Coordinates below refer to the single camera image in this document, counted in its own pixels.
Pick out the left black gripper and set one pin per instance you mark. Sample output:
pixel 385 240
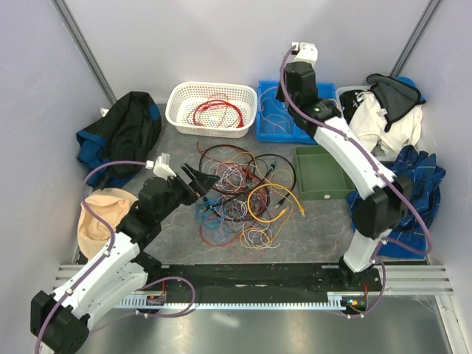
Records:
pixel 200 184

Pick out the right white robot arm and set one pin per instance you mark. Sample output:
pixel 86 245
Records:
pixel 383 194

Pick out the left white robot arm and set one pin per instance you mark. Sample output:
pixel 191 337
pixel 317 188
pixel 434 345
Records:
pixel 63 319

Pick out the white perforated plastic basket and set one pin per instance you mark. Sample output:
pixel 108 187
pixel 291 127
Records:
pixel 212 109

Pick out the blue divided plastic bin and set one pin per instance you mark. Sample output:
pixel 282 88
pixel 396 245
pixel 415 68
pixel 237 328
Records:
pixel 273 122

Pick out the black and blue jacket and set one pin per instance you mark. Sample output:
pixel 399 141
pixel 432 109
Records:
pixel 127 132

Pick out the beige bucket hat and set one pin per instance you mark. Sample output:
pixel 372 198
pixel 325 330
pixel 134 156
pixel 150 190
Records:
pixel 109 204

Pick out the green plastic tray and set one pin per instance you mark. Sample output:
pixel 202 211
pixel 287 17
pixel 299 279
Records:
pixel 319 176

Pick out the white garment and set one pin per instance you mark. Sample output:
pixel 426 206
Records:
pixel 407 131

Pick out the grey plastic tub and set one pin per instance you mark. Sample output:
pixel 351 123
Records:
pixel 354 88

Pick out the grey black-trimmed cloth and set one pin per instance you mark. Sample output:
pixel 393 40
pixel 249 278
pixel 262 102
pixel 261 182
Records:
pixel 393 96

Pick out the blue plaid shirt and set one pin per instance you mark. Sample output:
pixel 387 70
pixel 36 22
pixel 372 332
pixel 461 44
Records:
pixel 421 167

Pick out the blue cap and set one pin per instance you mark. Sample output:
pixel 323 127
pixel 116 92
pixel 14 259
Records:
pixel 411 83

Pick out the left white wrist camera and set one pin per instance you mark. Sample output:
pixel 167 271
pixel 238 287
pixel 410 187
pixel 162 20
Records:
pixel 161 166

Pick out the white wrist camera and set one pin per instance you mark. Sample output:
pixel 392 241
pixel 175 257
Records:
pixel 161 166
pixel 305 52

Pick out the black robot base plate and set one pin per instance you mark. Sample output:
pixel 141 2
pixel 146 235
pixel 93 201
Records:
pixel 273 278

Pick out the slotted cable duct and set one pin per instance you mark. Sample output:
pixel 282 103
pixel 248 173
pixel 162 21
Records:
pixel 239 300

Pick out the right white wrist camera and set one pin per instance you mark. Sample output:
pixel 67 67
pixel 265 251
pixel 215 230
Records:
pixel 305 52

